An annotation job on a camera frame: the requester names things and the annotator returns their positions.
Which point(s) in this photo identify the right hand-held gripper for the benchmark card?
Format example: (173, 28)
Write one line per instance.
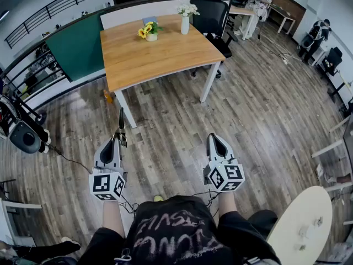
(223, 175)

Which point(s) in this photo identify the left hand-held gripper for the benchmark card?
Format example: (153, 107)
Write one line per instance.
(106, 184)

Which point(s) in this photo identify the person's right forearm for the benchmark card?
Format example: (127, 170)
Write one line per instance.
(227, 203)

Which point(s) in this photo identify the person's left forearm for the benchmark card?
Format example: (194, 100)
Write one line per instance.
(113, 217)

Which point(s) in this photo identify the orange bottle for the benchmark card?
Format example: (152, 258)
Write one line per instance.
(108, 96)

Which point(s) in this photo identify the person's yellow shoe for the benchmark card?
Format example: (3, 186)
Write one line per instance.
(158, 198)

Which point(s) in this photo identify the black round device on stand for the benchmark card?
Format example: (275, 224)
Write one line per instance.
(24, 139)

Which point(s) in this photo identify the person's black printed t-shirt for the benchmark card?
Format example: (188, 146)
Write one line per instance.
(171, 230)

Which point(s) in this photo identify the white shelf unit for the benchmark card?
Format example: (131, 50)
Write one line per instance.
(22, 205)

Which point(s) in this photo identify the round cream table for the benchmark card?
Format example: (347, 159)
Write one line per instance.
(298, 217)

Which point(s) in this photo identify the white power strip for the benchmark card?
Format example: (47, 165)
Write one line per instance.
(284, 60)

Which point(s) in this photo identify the wooden table with white legs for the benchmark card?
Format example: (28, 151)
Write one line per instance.
(154, 57)

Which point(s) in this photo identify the green partition panel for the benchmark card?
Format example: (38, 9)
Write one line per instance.
(77, 48)

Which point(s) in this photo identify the potted yellow sunflowers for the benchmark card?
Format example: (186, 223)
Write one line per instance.
(151, 37)

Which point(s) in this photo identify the white vase with white flowers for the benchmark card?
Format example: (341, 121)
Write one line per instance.
(184, 25)

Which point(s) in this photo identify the black metal railing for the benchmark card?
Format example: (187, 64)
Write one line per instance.
(16, 62)
(55, 7)

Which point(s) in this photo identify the black office chair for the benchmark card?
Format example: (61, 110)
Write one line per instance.
(209, 15)

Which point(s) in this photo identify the white desk with wooden top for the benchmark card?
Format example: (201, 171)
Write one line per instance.
(240, 10)

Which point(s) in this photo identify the blue notebook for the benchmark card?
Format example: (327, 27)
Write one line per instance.
(149, 20)

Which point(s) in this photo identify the black swivel chair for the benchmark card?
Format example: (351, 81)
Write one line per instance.
(333, 58)

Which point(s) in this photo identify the white partition panel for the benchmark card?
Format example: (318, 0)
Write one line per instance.
(132, 12)

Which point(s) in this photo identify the small white table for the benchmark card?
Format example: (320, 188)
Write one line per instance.
(286, 16)

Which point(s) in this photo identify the white metal frame table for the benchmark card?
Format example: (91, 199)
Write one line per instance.
(326, 148)

